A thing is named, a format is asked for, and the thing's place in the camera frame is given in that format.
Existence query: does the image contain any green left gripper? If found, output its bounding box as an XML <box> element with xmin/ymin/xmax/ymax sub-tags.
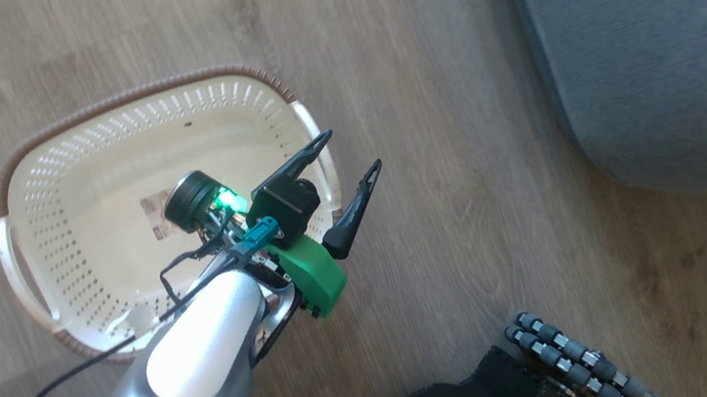
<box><xmin>245</xmin><ymin>122</ymin><xmax>404</xmax><ymax>328</ymax></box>

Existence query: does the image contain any cream perforated laundry basket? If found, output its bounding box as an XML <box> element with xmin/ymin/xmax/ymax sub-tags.
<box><xmin>0</xmin><ymin>51</ymin><xmax>363</xmax><ymax>380</ymax></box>

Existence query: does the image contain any paper label sticker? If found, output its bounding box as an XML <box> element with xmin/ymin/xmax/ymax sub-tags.
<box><xmin>139</xmin><ymin>189</ymin><xmax>182</xmax><ymax>243</ymax></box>

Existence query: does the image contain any grey roller omni wheel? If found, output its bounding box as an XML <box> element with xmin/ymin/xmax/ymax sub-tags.
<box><xmin>501</xmin><ymin>293</ymin><xmax>664</xmax><ymax>397</ymax></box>

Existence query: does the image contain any grey fabric sofa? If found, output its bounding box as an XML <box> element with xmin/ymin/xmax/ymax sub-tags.
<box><xmin>492</xmin><ymin>0</ymin><xmax>707</xmax><ymax>226</ymax></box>

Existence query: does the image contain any black cable with blue plug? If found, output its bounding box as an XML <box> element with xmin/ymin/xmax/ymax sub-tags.
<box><xmin>0</xmin><ymin>213</ymin><xmax>307</xmax><ymax>397</ymax></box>

